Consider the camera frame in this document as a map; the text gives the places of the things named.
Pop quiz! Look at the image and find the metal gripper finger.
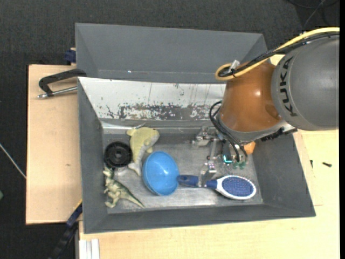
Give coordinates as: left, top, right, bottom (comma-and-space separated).
199, 162, 218, 187
191, 127, 217, 147

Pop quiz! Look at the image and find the blue and white hairbrush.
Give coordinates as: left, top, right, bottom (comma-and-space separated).
176, 174, 257, 201

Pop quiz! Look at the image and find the blue plastic bowl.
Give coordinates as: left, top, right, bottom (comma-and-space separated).
141, 150, 180, 197

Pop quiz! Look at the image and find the yellow-green plush fish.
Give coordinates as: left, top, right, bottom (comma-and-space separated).
126, 126, 161, 176

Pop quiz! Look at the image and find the black ribbed round reel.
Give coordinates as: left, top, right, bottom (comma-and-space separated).
104, 141, 133, 169

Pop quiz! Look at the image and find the green toy dinosaur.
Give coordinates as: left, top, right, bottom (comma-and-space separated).
102, 167, 146, 209

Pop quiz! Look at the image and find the grey metal bin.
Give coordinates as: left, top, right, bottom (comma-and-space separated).
74, 22, 316, 234

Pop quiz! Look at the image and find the brown cardboard board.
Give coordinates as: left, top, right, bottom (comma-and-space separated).
25, 64, 83, 225

